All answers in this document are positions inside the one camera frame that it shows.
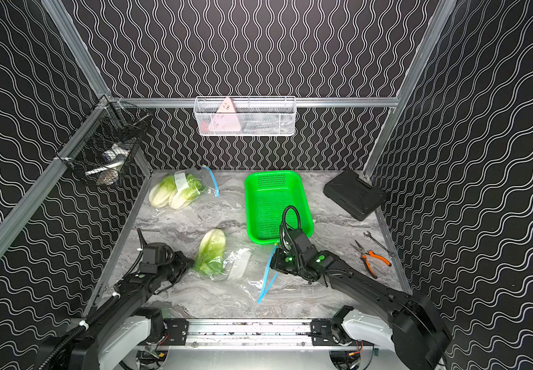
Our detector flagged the items in black basket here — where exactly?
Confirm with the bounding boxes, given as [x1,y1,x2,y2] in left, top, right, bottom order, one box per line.
[85,143,130,185]

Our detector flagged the pale chinese cabbage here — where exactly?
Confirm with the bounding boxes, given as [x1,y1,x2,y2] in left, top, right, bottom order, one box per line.
[169,173,206,210]
[149,175,177,208]

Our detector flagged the pink triangular card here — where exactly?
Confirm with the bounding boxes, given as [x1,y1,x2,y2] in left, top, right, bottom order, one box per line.
[209,97,242,134]

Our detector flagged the white wire wall basket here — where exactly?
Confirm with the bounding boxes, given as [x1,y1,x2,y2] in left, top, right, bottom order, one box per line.
[193,96,297,137]

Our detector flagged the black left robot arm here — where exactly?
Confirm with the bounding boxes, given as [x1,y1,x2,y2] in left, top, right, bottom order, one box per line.
[34,251,194,369]

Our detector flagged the green plastic basket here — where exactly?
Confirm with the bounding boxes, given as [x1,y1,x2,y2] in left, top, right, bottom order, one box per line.
[244,171,314,245]

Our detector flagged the zip-top bag blue seal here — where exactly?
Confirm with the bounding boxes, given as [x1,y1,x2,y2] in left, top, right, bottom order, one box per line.
[193,230,277,304]

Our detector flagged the zip-top bag with two cabbages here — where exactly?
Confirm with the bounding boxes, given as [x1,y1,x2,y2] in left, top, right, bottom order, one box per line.
[148,166,220,211]

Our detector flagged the green chinese cabbage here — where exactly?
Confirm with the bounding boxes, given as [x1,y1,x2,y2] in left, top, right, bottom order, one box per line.
[194,229,226,278]

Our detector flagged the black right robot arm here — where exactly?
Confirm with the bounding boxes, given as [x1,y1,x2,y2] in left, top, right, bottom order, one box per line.
[270,248,451,369]

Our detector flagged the orange handled pliers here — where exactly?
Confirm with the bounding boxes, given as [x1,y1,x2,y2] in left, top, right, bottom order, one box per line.
[352,240,392,280]

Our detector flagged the silver wrench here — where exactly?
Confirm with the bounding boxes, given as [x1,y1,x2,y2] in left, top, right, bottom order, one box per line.
[363,231,394,257]

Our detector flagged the black wire corner basket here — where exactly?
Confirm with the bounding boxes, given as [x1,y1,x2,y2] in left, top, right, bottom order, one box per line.
[61,101,151,187]

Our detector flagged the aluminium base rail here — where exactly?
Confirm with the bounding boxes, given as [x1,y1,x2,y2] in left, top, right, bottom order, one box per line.
[62,317,438,352]

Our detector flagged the black tool case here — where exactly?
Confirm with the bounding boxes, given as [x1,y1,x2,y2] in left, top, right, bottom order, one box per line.
[323,171,387,221]

